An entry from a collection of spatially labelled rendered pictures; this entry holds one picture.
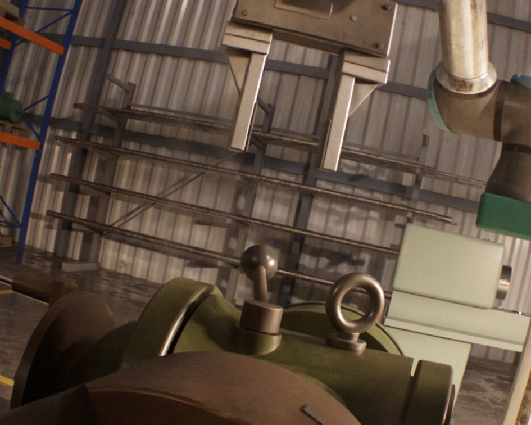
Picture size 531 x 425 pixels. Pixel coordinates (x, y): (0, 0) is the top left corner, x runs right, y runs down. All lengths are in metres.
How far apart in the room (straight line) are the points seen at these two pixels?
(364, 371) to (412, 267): 5.16
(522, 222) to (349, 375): 0.78
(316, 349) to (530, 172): 0.80
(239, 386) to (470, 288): 5.40
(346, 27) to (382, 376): 0.28
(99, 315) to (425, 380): 0.29
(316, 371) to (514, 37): 9.53
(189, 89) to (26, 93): 2.80
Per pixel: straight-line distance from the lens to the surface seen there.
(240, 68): 0.60
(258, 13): 0.59
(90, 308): 0.62
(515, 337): 5.85
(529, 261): 9.60
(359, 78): 0.61
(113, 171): 10.10
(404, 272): 5.67
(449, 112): 1.32
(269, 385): 0.32
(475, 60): 1.25
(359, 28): 0.60
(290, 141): 8.59
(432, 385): 0.51
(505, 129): 1.31
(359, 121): 9.70
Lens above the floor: 1.37
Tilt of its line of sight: 1 degrees down
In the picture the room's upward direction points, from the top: 12 degrees clockwise
